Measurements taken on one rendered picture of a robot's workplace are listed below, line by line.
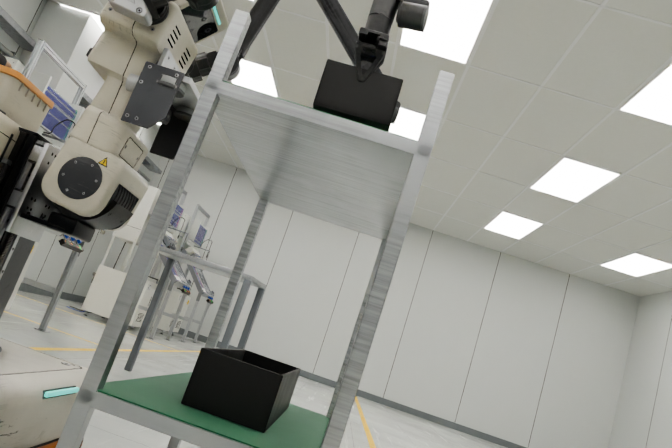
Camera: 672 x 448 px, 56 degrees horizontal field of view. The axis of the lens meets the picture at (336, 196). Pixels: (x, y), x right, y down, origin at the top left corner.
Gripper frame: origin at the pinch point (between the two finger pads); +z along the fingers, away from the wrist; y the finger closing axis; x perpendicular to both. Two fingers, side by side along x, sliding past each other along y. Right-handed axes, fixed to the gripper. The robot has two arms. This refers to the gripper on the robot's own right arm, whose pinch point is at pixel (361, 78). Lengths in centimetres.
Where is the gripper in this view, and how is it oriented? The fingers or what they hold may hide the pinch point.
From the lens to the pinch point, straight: 139.1
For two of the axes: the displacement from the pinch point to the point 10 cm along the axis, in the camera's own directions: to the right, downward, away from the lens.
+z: -2.9, 9.3, -2.4
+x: -9.6, -2.8, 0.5
